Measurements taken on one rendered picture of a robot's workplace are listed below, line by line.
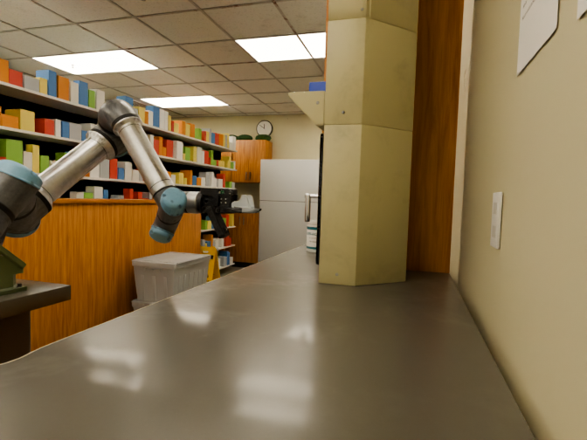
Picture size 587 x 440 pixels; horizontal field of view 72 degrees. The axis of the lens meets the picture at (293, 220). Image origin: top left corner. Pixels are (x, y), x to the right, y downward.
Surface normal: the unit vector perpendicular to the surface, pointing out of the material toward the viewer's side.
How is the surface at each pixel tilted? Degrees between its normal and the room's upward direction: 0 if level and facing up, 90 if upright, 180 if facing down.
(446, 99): 90
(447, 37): 90
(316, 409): 1
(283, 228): 90
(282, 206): 90
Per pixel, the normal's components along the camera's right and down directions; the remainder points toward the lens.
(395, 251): 0.48, 0.06
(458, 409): 0.04, -1.00
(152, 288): -0.29, 0.14
